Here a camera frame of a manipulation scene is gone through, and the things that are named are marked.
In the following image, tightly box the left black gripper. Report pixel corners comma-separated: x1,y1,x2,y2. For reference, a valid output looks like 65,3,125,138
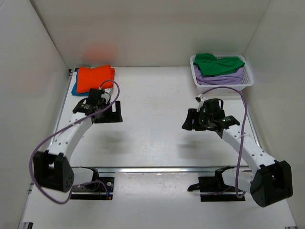
95,99,123,122

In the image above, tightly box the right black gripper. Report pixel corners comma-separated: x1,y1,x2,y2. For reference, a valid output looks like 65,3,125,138
182,109,213,132

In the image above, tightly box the orange t shirt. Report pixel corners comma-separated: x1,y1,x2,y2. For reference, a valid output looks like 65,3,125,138
76,65,115,94

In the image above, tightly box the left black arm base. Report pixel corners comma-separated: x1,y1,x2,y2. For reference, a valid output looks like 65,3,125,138
70,167,115,200

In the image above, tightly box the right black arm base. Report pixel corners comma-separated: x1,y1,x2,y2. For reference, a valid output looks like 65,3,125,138
187,166,245,202

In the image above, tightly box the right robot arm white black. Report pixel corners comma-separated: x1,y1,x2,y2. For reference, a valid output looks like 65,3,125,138
182,96,293,207

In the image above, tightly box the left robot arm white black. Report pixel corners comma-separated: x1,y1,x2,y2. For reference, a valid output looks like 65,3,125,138
33,89,122,193

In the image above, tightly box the folded blue t shirt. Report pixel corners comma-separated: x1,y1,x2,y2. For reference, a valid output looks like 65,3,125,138
71,71,89,96

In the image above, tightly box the green t shirt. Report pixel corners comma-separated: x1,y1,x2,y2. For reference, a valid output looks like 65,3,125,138
193,53,245,76

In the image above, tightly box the lavender t shirt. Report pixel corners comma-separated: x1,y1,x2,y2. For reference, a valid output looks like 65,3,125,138
194,65,244,85

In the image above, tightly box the white plastic basket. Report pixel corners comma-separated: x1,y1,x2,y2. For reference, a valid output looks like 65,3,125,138
190,54,254,94

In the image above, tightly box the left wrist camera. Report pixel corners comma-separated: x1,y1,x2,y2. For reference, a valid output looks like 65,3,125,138
104,88,113,96

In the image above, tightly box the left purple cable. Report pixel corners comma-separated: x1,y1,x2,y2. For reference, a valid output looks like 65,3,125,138
29,80,121,205

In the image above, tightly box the aluminium table rail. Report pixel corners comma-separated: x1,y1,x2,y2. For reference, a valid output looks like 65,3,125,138
42,68,270,174

